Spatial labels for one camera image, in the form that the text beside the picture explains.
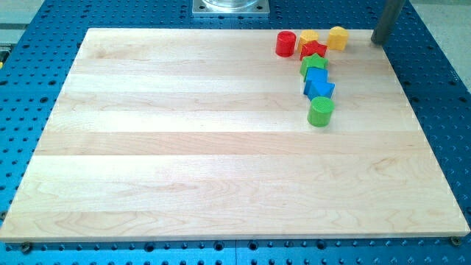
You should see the blue triangle block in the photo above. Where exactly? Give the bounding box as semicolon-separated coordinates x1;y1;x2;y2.
307;81;335;100

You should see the red star block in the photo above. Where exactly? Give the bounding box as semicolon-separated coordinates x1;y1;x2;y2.
300;40;327;60

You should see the blue cube block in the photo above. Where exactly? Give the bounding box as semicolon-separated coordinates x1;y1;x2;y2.
303;67;328;95

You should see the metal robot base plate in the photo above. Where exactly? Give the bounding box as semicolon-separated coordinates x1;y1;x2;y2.
192;0;270;15

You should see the green cylinder block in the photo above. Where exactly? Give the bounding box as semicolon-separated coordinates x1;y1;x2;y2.
307;96;335;127

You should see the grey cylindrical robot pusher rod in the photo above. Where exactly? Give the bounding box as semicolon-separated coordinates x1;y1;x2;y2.
371;0;406;46

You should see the yellow hexagon block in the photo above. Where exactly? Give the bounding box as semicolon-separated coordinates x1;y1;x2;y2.
297;29;319;53

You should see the red cylinder block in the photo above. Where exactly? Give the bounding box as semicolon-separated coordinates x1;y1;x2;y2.
275;31;297;57

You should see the light wooden board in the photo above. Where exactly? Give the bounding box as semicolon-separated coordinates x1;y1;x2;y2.
1;28;470;243

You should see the green star block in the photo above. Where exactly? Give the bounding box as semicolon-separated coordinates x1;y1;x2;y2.
300;53;328;79

